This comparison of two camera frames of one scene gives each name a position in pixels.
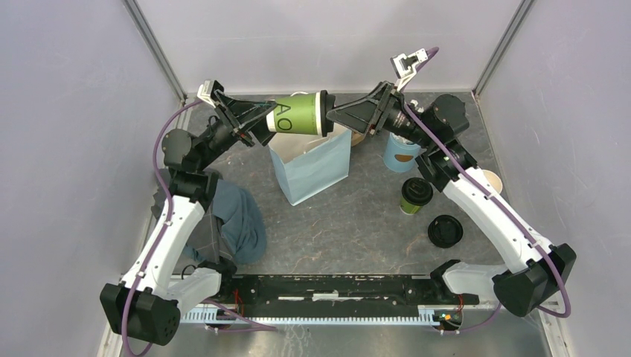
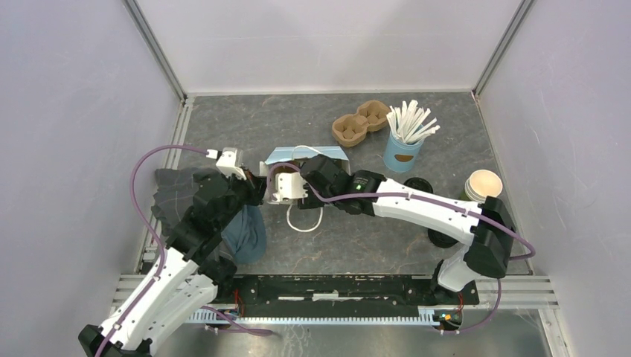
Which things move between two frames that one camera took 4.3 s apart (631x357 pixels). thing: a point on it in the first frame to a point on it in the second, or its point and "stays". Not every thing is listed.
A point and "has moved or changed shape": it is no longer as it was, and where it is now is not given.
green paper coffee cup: [408, 207] has moved or changed shape
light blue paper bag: [307, 163] has moved or changed shape
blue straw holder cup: [399, 156] stays
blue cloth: [244, 227] stays
